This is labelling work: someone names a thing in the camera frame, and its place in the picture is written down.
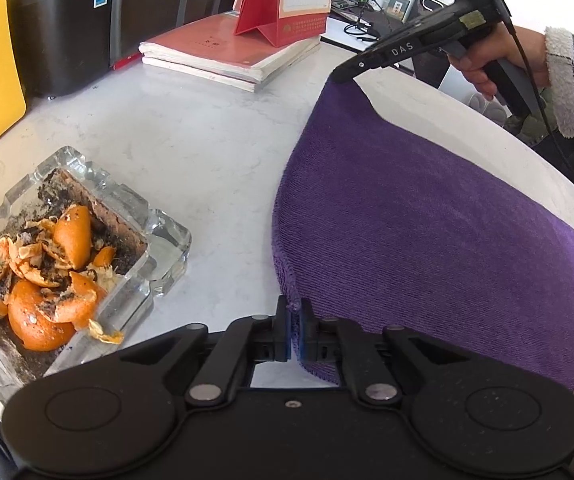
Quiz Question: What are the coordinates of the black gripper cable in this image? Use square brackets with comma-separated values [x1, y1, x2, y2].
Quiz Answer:
[509, 25, 574, 171]

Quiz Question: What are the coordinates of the purple towel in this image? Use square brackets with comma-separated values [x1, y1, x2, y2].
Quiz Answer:
[272, 77, 574, 393]

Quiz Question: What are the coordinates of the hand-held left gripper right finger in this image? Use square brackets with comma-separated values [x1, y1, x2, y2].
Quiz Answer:
[299, 297, 470, 406]

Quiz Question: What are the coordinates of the red desk calendar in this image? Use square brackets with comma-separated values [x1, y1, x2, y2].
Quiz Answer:
[233, 0, 335, 48]

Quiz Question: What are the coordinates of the pile of orange peels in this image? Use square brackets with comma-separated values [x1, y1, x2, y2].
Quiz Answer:
[0, 204, 125, 352]

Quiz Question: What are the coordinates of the person's right hand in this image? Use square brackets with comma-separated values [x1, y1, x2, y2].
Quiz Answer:
[449, 22, 550, 101]

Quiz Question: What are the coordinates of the glass ashtray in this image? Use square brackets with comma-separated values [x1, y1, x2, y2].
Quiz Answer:
[0, 146, 192, 406]

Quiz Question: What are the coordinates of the black printer with blue sticker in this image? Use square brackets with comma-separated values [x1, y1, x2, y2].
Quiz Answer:
[7, 0, 242, 98]

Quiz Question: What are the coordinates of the black cable bundle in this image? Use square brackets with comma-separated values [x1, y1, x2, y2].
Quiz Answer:
[342, 2, 382, 41]

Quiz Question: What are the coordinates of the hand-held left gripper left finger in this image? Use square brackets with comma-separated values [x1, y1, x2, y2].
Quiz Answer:
[119, 296, 292, 406]

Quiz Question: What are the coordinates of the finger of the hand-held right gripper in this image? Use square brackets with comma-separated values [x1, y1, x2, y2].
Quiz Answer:
[331, 46, 394, 85]

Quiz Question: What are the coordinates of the red cover book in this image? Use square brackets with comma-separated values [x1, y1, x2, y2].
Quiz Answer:
[138, 12, 322, 72]
[142, 42, 322, 94]

